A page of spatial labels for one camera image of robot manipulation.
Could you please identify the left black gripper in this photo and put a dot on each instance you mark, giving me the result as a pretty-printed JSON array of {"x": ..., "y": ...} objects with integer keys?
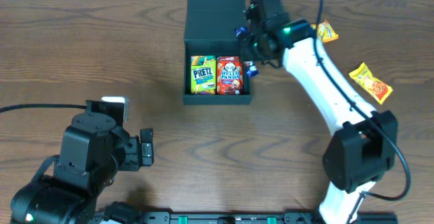
[{"x": 146, "y": 148}]

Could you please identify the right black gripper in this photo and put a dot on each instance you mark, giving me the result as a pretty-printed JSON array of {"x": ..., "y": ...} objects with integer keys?
[{"x": 245, "y": 47}]

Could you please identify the Dairy Milk chocolate bar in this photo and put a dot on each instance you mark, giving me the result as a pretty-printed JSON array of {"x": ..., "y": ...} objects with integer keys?
[{"x": 251, "y": 68}]

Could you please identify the red Hello Panda box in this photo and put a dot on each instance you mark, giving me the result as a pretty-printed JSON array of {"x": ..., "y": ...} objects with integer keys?
[{"x": 229, "y": 76}]

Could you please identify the green Pretz box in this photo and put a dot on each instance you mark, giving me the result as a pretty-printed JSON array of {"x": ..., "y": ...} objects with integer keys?
[{"x": 203, "y": 75}]

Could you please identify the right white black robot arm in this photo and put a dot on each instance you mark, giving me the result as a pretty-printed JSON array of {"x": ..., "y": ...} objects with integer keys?
[{"x": 363, "y": 141}]

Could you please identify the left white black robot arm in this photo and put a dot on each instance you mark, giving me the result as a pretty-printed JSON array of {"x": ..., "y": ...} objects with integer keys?
[{"x": 65, "y": 189}]

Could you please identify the small yellow snack packet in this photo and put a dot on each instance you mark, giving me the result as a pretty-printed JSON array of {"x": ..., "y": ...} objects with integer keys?
[{"x": 326, "y": 33}]

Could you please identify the yellow orange snack packet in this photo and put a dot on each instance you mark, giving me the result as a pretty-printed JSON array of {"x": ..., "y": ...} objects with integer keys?
[{"x": 363, "y": 76}]

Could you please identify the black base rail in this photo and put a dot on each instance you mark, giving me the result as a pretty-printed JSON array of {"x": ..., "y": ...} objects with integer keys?
[{"x": 286, "y": 218}]

